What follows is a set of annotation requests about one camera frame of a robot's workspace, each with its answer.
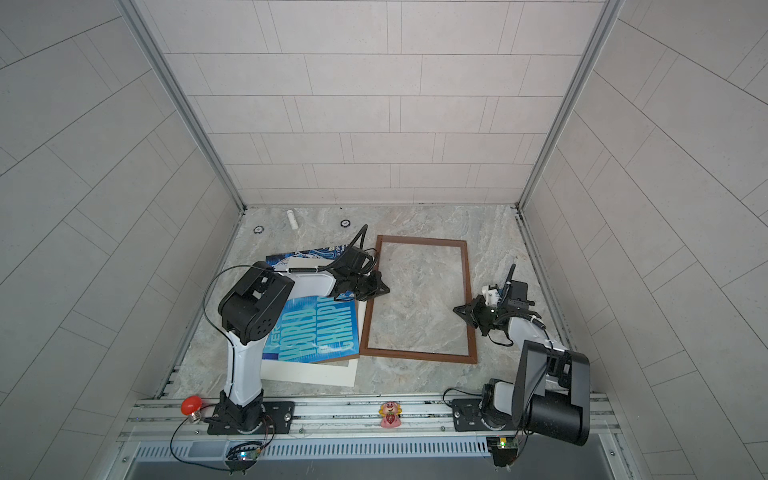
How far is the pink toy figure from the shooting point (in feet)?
2.28

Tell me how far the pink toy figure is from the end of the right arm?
284 millimetres

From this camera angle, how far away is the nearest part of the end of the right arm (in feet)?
2.16
